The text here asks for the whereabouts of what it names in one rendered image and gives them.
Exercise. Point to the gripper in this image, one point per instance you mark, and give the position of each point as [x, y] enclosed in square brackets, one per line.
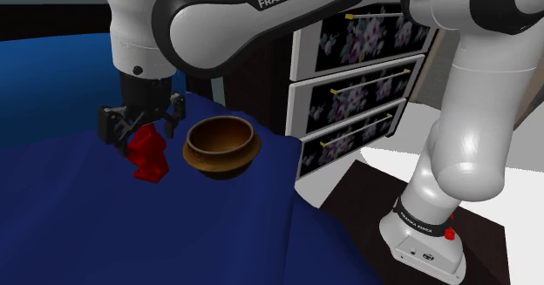
[144, 92]

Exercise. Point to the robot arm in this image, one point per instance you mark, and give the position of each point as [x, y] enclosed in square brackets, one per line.
[476, 118]

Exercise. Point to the red figure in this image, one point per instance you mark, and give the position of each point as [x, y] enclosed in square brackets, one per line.
[148, 154]

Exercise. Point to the brown wooden bowl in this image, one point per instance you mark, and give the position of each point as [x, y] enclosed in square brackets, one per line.
[221, 146]

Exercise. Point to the blue bed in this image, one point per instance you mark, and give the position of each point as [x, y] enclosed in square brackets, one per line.
[127, 224]

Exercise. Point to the white floral chest of drawers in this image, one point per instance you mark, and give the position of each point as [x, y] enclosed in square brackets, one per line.
[352, 93]

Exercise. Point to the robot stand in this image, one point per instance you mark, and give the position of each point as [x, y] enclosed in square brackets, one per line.
[365, 195]

